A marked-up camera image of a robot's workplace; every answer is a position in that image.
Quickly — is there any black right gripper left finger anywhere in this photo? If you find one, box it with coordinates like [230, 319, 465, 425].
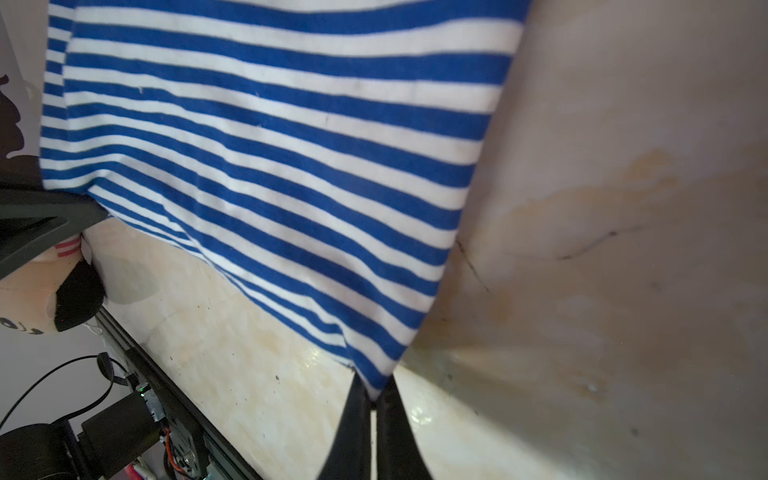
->
[318, 374, 372, 480]

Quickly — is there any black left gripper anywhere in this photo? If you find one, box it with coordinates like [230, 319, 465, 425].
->
[1, 186, 108, 278]

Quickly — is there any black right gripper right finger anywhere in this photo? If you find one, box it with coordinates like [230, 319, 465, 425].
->
[375, 377, 433, 480]

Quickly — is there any blue white striped tank top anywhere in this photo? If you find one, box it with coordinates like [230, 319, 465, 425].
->
[40, 1, 531, 397]

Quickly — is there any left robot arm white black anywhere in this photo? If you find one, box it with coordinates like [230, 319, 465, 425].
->
[1, 185, 161, 479]

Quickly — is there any cartoon doll head toy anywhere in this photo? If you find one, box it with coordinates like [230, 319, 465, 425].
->
[1, 235, 106, 335]

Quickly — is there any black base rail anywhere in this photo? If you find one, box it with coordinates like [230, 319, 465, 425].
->
[96, 308, 261, 480]

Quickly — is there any black left camera cable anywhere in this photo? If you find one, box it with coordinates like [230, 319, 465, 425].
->
[0, 352, 130, 430]

